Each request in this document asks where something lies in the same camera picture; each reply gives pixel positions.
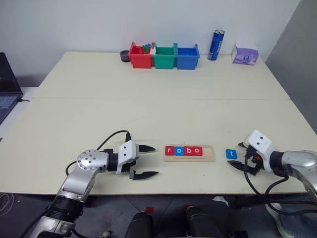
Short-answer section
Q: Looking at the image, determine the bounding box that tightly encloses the white cable bundle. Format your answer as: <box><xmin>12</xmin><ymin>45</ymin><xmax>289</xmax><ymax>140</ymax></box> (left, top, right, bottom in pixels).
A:
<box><xmin>0</xmin><ymin>192</ymin><xmax>14</xmax><ymax>215</ymax></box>

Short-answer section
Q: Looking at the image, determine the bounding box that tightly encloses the dark rounded shape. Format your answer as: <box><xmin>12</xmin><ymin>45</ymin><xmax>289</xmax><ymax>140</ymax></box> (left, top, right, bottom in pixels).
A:
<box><xmin>184</xmin><ymin>205</ymin><xmax>215</xmax><ymax>238</ymax></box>
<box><xmin>124</xmin><ymin>211</ymin><xmax>155</xmax><ymax>238</ymax></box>

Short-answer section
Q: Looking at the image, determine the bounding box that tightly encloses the green plastic bin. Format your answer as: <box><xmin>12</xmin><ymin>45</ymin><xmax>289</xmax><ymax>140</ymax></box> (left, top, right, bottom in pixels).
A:
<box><xmin>151</xmin><ymin>42</ymin><xmax>177</xmax><ymax>70</ymax></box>

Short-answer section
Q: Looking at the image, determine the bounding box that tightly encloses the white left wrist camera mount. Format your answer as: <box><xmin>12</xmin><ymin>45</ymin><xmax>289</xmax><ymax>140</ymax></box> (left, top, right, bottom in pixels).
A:
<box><xmin>116</xmin><ymin>140</ymin><xmax>139</xmax><ymax>175</ymax></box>

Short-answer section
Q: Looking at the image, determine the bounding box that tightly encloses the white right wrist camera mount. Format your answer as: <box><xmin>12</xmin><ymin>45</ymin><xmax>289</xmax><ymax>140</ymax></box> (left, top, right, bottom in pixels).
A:
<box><xmin>243</xmin><ymin>129</ymin><xmax>276</xmax><ymax>172</ymax></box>

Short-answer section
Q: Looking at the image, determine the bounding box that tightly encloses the white side table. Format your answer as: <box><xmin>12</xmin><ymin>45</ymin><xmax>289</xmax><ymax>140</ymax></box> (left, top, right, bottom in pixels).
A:
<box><xmin>0</xmin><ymin>86</ymin><xmax>40</xmax><ymax>143</ymax></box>

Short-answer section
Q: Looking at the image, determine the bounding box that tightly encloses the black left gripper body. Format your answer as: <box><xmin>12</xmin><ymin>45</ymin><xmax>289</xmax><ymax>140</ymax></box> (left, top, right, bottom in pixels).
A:
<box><xmin>122</xmin><ymin>144</ymin><xmax>140</xmax><ymax>180</ymax></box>

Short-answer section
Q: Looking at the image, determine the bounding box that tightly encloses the blue letter tile t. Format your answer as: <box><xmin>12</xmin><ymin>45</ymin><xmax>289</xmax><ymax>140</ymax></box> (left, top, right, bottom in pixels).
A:
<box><xmin>225</xmin><ymin>148</ymin><xmax>238</xmax><ymax>160</ymax></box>

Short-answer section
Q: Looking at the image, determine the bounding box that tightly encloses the red plastic bin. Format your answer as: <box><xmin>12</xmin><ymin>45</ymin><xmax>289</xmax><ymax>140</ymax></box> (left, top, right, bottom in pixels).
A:
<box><xmin>128</xmin><ymin>41</ymin><xmax>153</xmax><ymax>69</ymax></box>

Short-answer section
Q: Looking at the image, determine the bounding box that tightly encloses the crumpled white paper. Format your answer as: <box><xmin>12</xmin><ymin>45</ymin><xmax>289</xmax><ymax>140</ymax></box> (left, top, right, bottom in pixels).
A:
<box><xmin>212</xmin><ymin>196</ymin><xmax>230</xmax><ymax>207</ymax></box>

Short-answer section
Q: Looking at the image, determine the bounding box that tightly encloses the dark laptop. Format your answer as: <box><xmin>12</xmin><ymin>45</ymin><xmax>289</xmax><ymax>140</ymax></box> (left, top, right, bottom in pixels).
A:
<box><xmin>0</xmin><ymin>52</ymin><xmax>24</xmax><ymax>125</ymax></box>

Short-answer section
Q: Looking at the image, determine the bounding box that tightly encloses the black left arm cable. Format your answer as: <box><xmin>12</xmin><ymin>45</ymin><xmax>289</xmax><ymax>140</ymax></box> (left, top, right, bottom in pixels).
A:
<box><xmin>65</xmin><ymin>130</ymin><xmax>132</xmax><ymax>177</ymax></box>

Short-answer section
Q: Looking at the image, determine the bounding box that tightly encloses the dark grey round cup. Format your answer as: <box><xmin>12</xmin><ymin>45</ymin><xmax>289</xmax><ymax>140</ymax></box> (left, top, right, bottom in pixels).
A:
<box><xmin>119</xmin><ymin>49</ymin><xmax>131</xmax><ymax>63</ymax></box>

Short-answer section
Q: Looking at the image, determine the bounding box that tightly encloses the purple tissue pack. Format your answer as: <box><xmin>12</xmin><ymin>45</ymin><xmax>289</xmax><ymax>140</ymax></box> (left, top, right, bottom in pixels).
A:
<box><xmin>231</xmin><ymin>42</ymin><xmax>259</xmax><ymax>66</ymax></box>

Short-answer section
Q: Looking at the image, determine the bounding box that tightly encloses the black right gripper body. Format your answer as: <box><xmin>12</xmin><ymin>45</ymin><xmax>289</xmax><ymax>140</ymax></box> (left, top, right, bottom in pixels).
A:
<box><xmin>243</xmin><ymin>146</ymin><xmax>264</xmax><ymax>177</ymax></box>

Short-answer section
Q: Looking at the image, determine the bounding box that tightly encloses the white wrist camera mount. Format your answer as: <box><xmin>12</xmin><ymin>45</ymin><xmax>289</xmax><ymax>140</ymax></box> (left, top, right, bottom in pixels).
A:
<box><xmin>243</xmin><ymin>129</ymin><xmax>276</xmax><ymax>172</ymax></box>
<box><xmin>116</xmin><ymin>140</ymin><xmax>139</xmax><ymax>175</ymax></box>

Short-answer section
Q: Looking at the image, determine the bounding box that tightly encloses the wooden letter tray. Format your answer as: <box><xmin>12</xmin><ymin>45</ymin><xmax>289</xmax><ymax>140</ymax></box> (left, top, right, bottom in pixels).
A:
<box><xmin>162</xmin><ymin>144</ymin><xmax>217</xmax><ymax>163</ymax></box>

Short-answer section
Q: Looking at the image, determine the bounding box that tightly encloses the blue plastic bin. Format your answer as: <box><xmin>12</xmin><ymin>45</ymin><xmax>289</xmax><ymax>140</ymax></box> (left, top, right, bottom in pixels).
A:
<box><xmin>176</xmin><ymin>43</ymin><xmax>201</xmax><ymax>71</ymax></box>

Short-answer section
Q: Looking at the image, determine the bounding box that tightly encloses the grey sneaker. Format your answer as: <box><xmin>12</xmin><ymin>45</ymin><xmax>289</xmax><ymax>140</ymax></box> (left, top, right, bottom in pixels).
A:
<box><xmin>265</xmin><ymin>202</ymin><xmax>317</xmax><ymax>238</ymax></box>

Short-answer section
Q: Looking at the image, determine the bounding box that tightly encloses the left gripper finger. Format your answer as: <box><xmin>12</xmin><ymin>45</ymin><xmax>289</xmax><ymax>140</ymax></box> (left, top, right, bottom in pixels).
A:
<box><xmin>133</xmin><ymin>171</ymin><xmax>159</xmax><ymax>181</ymax></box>
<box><xmin>138</xmin><ymin>144</ymin><xmax>157</xmax><ymax>154</ymax></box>

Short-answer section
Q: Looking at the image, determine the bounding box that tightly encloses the blue drink can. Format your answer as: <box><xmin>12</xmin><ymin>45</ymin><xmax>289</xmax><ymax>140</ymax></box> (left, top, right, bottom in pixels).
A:
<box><xmin>207</xmin><ymin>28</ymin><xmax>226</xmax><ymax>61</ymax></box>

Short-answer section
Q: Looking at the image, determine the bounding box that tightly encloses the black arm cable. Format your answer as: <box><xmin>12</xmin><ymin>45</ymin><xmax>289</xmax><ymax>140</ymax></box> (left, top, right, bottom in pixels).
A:
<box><xmin>65</xmin><ymin>130</ymin><xmax>132</xmax><ymax>177</ymax></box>
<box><xmin>244</xmin><ymin>153</ymin><xmax>290</xmax><ymax>199</ymax></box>

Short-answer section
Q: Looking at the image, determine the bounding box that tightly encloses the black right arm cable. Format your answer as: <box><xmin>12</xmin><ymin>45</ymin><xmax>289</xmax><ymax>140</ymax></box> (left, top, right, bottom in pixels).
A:
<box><xmin>244</xmin><ymin>153</ymin><xmax>290</xmax><ymax>199</ymax></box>

